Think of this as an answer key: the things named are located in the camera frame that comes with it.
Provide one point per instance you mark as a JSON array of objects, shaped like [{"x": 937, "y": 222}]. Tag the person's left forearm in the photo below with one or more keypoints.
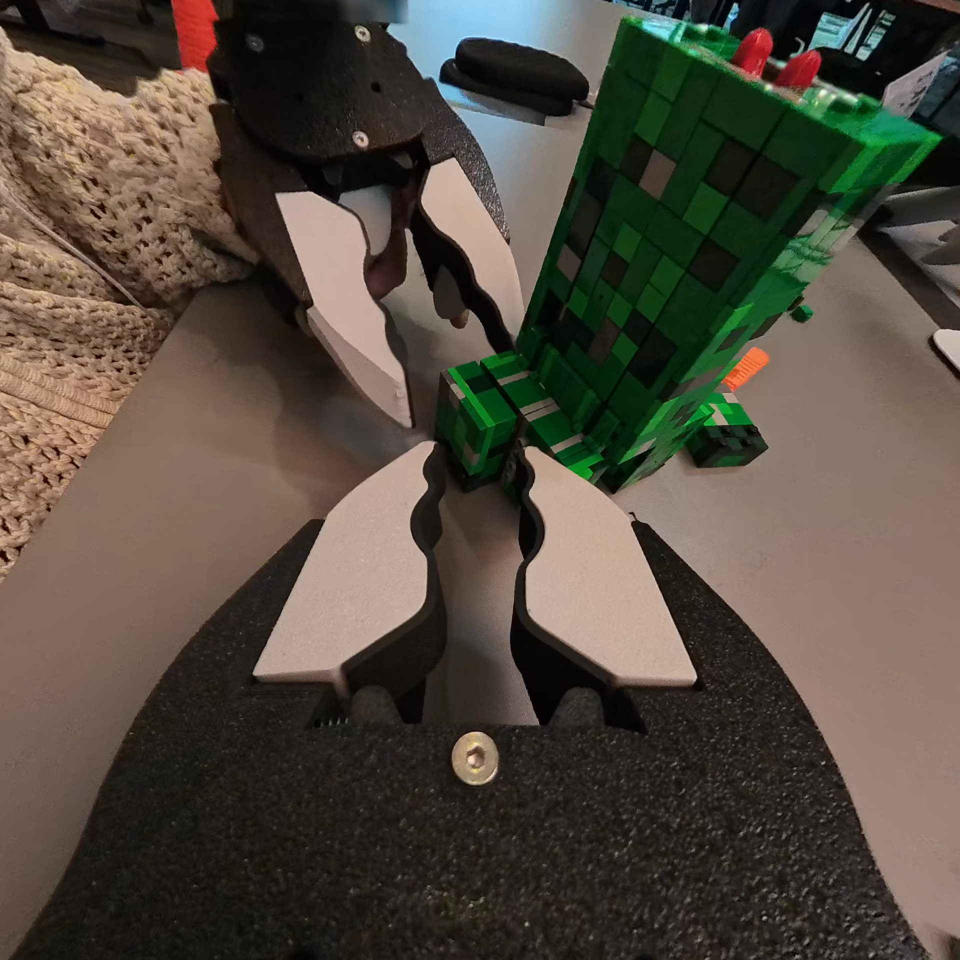
[{"x": 112, "y": 150}]

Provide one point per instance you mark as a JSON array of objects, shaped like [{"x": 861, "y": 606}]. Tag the green lego creeper figure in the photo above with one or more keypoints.
[{"x": 675, "y": 225}]

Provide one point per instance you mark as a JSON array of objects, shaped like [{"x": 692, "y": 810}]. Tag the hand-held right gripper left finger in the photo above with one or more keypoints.
[{"x": 352, "y": 600}]

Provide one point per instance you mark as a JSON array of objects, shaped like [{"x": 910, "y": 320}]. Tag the orange lego brick separator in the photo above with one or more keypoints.
[{"x": 750, "y": 367}]

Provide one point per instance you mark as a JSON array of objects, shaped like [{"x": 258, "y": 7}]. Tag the white book stand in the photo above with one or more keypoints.
[{"x": 949, "y": 352}]

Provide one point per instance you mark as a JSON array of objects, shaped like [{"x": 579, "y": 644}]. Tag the orange traffic cone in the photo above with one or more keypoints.
[{"x": 195, "y": 37}]

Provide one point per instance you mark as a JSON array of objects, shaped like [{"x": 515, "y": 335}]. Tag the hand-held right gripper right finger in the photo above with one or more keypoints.
[{"x": 607, "y": 600}]

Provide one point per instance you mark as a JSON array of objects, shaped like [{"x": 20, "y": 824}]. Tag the black oval pad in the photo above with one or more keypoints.
[{"x": 517, "y": 71}]

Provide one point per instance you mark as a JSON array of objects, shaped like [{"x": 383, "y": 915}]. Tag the person's left hand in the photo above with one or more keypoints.
[{"x": 390, "y": 266}]

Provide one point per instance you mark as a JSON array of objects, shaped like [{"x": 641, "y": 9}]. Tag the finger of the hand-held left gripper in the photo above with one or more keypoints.
[
  {"x": 480, "y": 247},
  {"x": 330, "y": 285}
]

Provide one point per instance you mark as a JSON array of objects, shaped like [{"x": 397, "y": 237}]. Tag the green lego foot block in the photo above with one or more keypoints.
[
  {"x": 727, "y": 442},
  {"x": 472, "y": 420}
]

